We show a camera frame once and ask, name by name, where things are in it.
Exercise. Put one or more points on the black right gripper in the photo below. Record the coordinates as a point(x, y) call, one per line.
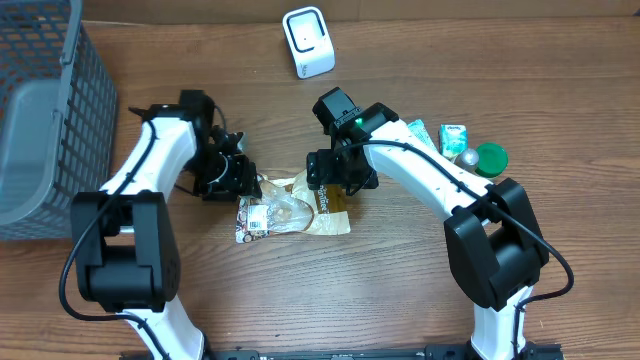
point(326, 173)

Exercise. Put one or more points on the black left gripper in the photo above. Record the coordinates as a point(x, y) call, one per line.
point(232, 185)

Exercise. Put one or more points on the brown white wrapper packet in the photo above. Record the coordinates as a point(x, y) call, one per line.
point(251, 220)

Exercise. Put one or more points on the brown Pantree pouch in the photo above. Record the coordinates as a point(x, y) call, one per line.
point(293, 207)

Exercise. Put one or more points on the light green snack packet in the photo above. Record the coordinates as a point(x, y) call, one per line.
point(418, 129)

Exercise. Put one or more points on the small green tissue packet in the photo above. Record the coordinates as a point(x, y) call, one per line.
point(453, 140)

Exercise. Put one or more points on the clear bottle with silver cap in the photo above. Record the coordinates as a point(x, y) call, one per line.
point(467, 160)

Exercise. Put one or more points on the green lid white jar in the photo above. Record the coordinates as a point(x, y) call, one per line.
point(493, 160)

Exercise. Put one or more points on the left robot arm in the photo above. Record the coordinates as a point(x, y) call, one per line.
point(125, 263)

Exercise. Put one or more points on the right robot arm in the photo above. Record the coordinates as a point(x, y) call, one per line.
point(491, 233)

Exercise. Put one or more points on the grey plastic mesh basket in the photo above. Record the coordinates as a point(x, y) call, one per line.
point(59, 108)

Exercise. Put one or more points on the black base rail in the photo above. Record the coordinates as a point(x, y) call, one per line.
point(350, 355)

